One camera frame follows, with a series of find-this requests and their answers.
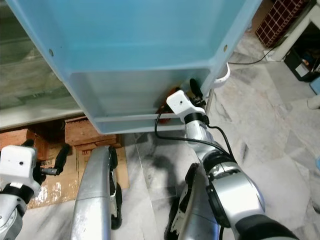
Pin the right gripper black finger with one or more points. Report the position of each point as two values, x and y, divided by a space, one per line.
195 88

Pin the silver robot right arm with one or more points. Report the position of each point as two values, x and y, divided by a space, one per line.
240 195

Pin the red brick pile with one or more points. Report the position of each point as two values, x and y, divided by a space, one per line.
17 141
92 131

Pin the flattened brown cardboard box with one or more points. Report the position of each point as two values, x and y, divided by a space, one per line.
55 190

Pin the red lattice panel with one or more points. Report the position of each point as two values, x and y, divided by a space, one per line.
280 22

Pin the silver robot right leg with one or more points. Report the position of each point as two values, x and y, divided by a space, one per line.
197 210

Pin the white shelf unit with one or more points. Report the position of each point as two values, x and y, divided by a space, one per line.
292 37

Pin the black box with white label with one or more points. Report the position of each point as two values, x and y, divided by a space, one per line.
302 60

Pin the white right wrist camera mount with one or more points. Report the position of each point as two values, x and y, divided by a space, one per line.
181 102

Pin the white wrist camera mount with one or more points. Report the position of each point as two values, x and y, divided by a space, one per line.
181 102
17 162

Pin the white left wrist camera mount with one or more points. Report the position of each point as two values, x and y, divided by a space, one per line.
17 162

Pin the white tube frame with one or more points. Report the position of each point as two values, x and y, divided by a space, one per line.
222 75

